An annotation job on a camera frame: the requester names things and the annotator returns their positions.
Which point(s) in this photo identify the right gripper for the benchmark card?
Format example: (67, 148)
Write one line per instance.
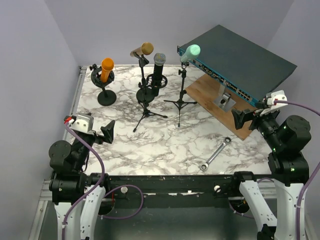
(240, 117)

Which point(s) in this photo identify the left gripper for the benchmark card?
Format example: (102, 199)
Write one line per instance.
(108, 131)

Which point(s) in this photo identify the black round-base shock-mount stand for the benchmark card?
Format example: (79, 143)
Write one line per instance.
(106, 97)

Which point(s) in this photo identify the black tripod shock-mount stand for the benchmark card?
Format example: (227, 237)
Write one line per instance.
(146, 112)

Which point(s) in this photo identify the orange microphone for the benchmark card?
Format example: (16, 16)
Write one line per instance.
(107, 66)

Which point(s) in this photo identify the black silver-grille microphone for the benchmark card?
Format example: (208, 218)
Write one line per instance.
(159, 61)

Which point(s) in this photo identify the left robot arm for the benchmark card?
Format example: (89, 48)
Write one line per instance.
(76, 196)

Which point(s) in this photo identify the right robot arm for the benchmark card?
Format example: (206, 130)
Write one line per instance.
(289, 171)

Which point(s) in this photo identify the black round-base clip stand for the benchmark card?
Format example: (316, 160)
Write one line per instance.
(143, 95)

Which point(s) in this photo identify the black tall tripod stand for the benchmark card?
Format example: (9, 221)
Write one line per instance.
(180, 103)

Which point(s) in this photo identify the mint green microphone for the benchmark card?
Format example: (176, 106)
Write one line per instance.
(192, 52)

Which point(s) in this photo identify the gold microphone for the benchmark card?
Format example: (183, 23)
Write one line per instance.
(145, 49)

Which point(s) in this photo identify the wooden board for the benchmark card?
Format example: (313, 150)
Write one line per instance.
(205, 90)

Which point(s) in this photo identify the silver ratchet wrench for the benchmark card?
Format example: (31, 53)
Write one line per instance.
(226, 141)

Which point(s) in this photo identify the metal switch bracket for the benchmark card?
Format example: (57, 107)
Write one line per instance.
(224, 100)

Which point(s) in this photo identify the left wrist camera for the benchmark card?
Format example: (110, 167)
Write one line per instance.
(81, 123)

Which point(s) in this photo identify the teal network switch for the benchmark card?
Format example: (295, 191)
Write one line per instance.
(245, 68)

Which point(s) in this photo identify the black front mounting rail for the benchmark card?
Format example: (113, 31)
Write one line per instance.
(174, 191)

